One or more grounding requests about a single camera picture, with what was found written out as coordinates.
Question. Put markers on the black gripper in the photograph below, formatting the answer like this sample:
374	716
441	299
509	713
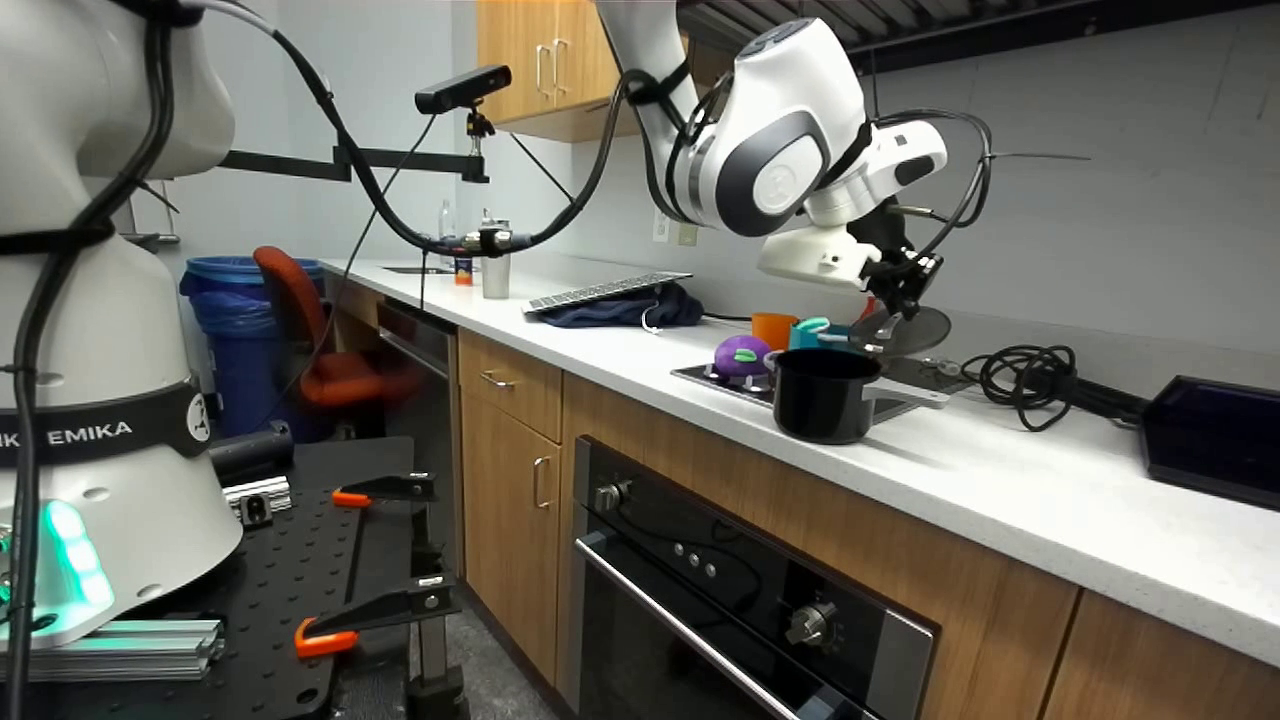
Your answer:
897	267

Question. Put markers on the black cup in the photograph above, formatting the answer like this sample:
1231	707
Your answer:
824	400

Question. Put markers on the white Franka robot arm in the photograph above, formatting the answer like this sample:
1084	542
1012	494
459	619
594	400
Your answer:
144	333

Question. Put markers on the black cooktop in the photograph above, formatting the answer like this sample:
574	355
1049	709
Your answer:
921	381

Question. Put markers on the teal cup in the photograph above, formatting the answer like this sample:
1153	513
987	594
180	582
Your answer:
816	328

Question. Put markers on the orange cup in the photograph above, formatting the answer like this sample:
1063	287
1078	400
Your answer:
775	328

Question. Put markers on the purple toy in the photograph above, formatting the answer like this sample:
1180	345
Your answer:
737	357

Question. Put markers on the grey laptop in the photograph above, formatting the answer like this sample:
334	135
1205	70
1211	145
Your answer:
601	288

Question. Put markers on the wooden oven surround panel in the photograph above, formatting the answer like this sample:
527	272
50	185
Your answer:
987	626

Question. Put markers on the black box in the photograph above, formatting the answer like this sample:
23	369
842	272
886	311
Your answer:
1213	440

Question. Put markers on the black built-in oven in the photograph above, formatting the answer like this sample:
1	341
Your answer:
694	602

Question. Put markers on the orange bottle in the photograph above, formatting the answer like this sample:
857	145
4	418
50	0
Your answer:
461	267

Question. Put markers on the plain wooden cabinet door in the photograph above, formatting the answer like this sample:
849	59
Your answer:
1161	665

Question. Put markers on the sink faucet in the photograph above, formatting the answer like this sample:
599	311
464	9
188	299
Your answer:
441	224

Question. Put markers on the dark dishwasher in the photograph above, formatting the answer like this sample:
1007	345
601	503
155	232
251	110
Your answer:
422	341

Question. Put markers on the orange black clamp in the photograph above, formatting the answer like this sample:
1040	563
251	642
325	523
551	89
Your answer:
395	489
384	608

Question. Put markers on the red chair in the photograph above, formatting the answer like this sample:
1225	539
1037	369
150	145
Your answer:
325	372

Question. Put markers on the blue trash bin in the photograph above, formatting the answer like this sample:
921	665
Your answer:
241	345

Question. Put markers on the black perforated breadboard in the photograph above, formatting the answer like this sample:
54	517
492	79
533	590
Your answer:
295	572

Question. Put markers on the black cylindrical device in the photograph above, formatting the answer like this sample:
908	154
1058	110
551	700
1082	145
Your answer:
252	453

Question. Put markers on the small white box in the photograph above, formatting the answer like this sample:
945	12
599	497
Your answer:
261	503

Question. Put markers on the aluminium extrusion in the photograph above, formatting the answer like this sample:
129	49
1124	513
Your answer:
122	650

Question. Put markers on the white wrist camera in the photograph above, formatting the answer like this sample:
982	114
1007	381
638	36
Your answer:
812	259

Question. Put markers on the beige wall switch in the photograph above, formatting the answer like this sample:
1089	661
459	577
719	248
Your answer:
691	232

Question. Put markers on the wooden wall cabinet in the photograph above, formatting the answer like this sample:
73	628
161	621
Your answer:
544	61

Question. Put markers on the black camera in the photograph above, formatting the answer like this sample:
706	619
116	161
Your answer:
461	89

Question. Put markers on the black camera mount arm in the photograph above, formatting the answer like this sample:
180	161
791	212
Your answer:
334	161

